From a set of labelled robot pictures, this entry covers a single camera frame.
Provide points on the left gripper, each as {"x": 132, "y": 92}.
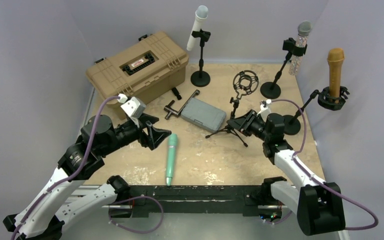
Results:
{"x": 154, "y": 135}

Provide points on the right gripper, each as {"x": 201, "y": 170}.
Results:
{"x": 243, "y": 123}

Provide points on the mint green microphone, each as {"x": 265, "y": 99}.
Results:
{"x": 171, "y": 158}

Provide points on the black round-base stand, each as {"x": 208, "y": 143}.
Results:
{"x": 201, "y": 78}
{"x": 271, "y": 90}

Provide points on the glitter silver microphone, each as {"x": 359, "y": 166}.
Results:
{"x": 304, "y": 29}

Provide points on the gold microphone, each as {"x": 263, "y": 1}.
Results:
{"x": 335, "y": 59}

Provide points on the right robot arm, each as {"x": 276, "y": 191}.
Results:
{"x": 318, "y": 211}

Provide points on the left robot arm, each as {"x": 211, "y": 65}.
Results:
{"x": 50, "y": 214}

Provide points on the white microphone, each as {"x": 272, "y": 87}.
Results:
{"x": 201, "y": 15}

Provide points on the grey plastic case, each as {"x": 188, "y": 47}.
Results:
{"x": 203, "y": 115}

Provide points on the small black cylinder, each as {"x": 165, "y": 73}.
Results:
{"x": 176, "y": 93}

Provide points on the tan plastic tool case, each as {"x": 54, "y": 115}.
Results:
{"x": 148, "y": 69}

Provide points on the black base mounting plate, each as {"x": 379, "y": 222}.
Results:
{"x": 246, "y": 200}

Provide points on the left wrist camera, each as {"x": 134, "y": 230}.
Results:
{"x": 133, "y": 107}

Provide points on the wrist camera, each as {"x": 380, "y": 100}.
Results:
{"x": 265, "y": 109}
{"x": 133, "y": 107}

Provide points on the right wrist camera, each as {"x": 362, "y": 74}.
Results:
{"x": 265, "y": 109}

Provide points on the black tripod shock mount stand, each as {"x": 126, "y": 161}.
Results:
{"x": 244, "y": 83}

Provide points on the black shock-mount stand, right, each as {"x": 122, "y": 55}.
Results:
{"x": 324, "y": 99}

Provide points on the aluminium rail frame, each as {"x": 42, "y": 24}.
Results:
{"x": 317, "y": 204}

